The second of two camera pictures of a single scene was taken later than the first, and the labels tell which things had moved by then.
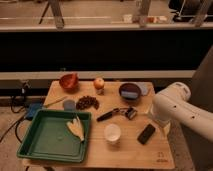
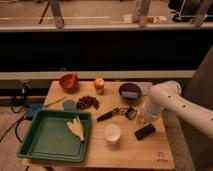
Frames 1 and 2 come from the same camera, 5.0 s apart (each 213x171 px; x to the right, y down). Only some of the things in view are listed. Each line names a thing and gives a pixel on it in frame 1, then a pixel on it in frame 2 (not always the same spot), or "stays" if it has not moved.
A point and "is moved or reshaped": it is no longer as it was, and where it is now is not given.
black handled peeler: x=129 y=112 stays
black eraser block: x=146 y=134 is moved or reshaped
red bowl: x=69 y=80 stays
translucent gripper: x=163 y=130 → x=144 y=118
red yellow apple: x=99 y=83 stays
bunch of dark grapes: x=87 y=101 stays
